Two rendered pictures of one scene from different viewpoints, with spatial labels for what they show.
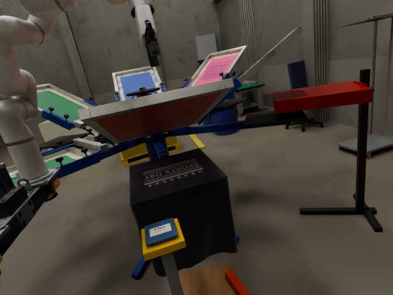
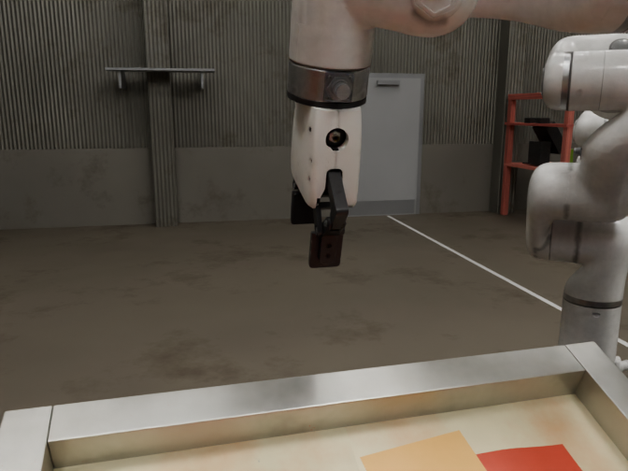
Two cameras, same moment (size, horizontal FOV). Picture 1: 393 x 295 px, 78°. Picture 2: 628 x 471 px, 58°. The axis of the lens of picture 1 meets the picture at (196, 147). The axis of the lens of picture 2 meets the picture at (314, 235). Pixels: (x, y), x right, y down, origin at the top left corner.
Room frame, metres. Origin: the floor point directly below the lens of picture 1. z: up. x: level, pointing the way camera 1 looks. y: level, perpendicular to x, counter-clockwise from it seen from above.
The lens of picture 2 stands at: (1.42, 0.05, 1.62)
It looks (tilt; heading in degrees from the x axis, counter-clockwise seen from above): 12 degrees down; 177
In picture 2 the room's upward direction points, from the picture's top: straight up
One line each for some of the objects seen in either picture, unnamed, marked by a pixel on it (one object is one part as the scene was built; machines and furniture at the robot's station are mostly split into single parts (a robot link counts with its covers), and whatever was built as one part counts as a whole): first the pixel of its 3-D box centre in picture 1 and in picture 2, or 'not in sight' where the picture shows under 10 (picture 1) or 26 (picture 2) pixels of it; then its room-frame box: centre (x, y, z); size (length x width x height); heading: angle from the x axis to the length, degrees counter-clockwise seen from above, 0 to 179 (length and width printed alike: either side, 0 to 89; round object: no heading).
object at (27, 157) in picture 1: (24, 161); not in sight; (0.92, 0.67, 1.21); 0.16 x 0.13 x 0.15; 99
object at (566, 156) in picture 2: not in sight; (566, 158); (-6.78, 4.17, 0.93); 1.44 x 1.29 x 1.86; 9
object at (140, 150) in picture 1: (145, 136); not in sight; (4.56, 0.93, 0.35); 1.20 x 0.92 x 0.70; 97
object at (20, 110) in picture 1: (13, 120); not in sight; (0.93, 0.66, 1.37); 0.13 x 0.10 x 0.16; 178
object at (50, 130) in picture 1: (96, 123); not in sight; (6.91, 2.67, 0.41); 2.18 x 1.83 x 0.82; 99
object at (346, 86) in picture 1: (314, 96); not in sight; (1.83, -0.97, 1.06); 0.61 x 0.46 x 0.12; 72
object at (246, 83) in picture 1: (234, 95); not in sight; (7.28, -1.41, 0.41); 2.38 x 0.86 x 0.83; 9
